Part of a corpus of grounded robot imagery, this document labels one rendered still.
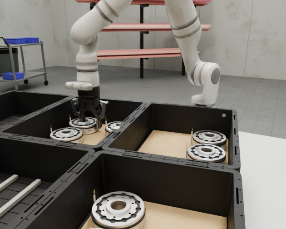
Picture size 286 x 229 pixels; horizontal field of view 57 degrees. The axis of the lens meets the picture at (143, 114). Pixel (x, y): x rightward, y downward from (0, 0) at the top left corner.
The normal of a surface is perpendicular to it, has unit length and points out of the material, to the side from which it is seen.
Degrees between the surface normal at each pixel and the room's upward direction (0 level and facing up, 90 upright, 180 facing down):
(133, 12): 90
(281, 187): 0
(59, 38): 90
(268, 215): 0
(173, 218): 0
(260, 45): 90
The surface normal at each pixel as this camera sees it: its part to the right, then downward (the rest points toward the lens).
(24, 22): 0.88, 0.15
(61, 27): -0.47, 0.29
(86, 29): 0.12, 0.21
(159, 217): 0.00, -0.95
